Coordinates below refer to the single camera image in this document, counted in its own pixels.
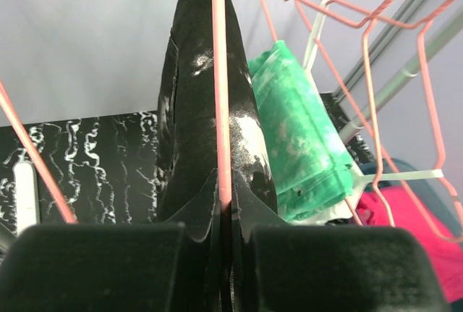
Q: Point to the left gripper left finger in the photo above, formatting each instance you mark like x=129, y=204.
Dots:
x=166, y=266

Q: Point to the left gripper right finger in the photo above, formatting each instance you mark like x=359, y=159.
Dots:
x=283, y=267

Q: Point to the pink trousers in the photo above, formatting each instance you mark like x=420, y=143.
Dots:
x=445, y=257

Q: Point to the black white tie-dye trousers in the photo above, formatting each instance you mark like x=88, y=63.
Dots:
x=187, y=145

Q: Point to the green tie-dye trousers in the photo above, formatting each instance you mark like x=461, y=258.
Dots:
x=309, y=163

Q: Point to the silver clothes rack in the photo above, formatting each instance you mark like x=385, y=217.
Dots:
x=84, y=78

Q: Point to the right aluminium corner post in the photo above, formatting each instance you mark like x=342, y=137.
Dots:
x=408, y=11

